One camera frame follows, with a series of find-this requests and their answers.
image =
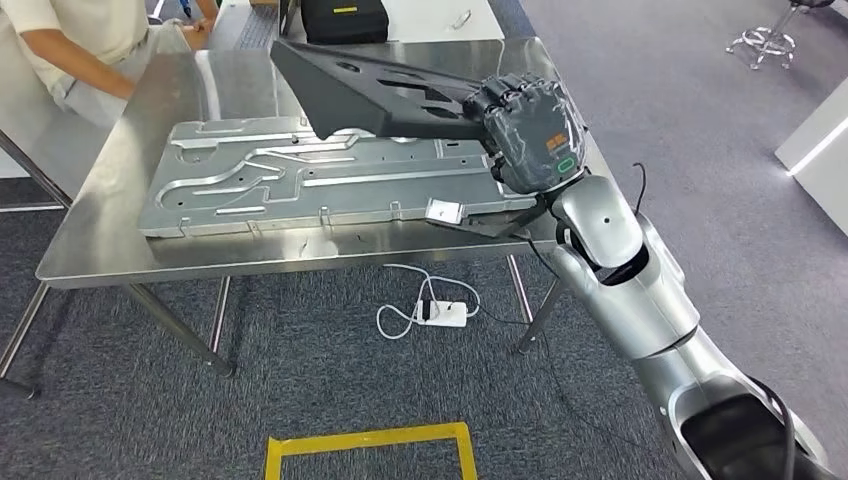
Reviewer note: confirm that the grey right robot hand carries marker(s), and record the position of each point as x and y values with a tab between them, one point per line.
536	139

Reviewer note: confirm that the black plastic panel part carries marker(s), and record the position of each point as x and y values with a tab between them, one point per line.
344	99

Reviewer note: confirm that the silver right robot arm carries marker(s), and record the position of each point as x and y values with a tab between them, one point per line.
636	298

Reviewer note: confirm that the stainless steel workbench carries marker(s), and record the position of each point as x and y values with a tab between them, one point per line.
99	232

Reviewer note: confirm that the white desk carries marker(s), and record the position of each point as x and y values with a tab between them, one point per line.
424	23

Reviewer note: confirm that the white power strip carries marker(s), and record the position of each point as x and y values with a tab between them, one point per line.
450	314

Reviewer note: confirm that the stamped sheet metal panel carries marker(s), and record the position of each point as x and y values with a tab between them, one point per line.
331	185

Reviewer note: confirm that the black case with yellow label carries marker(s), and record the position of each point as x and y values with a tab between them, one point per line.
344	26

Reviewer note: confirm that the chrome swivel stool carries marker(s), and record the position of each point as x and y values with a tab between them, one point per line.
762	41

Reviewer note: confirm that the white cabinet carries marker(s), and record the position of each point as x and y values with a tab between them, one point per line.
821	139

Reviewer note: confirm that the dark keyboard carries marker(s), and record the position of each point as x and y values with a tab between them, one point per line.
257	26

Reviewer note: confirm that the yellow floor tape square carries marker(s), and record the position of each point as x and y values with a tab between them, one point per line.
371	437

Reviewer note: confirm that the person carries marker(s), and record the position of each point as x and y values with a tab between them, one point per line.
79	26

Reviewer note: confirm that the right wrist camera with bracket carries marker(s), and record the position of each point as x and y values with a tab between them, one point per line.
445	212

